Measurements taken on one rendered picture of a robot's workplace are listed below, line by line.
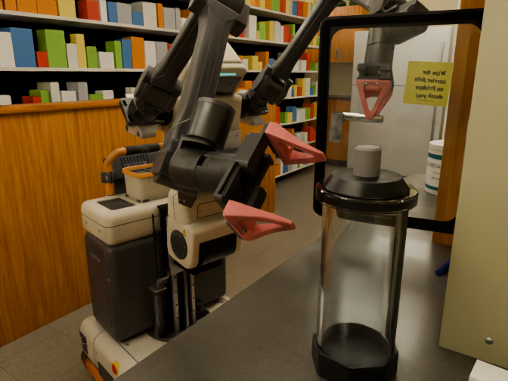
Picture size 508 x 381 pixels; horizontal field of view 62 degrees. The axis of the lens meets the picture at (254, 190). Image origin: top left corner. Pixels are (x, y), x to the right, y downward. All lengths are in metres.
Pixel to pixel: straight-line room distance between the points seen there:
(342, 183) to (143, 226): 1.25
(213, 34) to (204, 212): 0.77
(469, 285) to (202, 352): 0.34
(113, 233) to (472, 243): 1.25
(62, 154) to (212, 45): 1.70
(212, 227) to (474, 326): 0.98
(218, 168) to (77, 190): 1.96
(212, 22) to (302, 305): 0.51
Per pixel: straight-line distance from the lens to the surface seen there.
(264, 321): 0.64
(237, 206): 0.48
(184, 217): 1.40
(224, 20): 0.83
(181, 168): 0.58
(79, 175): 2.45
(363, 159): 0.46
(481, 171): 0.54
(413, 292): 0.75
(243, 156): 0.52
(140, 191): 1.65
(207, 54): 0.77
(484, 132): 0.54
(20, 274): 2.41
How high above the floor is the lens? 1.29
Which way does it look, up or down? 15 degrees down
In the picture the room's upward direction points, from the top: straight up
